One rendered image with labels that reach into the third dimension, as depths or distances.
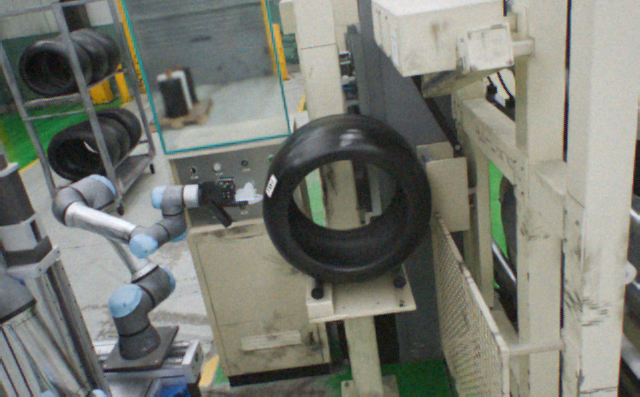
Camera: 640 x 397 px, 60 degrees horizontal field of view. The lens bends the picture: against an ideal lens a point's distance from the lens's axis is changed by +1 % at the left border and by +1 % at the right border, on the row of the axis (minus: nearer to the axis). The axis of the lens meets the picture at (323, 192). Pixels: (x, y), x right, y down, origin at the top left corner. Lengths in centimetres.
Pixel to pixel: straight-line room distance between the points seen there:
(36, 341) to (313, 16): 127
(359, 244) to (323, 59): 69
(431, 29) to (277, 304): 167
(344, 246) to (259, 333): 86
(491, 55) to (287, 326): 181
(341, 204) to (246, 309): 83
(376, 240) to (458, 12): 99
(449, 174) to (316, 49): 66
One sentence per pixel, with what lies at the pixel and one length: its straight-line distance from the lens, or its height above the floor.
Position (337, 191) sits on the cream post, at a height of 111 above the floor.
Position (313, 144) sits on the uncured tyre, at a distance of 168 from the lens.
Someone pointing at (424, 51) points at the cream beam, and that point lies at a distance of 136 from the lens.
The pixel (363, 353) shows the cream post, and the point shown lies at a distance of 251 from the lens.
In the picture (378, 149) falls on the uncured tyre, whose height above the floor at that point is 138.
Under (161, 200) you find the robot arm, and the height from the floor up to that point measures 128.
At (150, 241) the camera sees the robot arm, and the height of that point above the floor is 119.
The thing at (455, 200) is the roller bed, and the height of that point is 103.
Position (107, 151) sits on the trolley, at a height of 64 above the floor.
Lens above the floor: 192
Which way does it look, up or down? 23 degrees down
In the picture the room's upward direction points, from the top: 9 degrees counter-clockwise
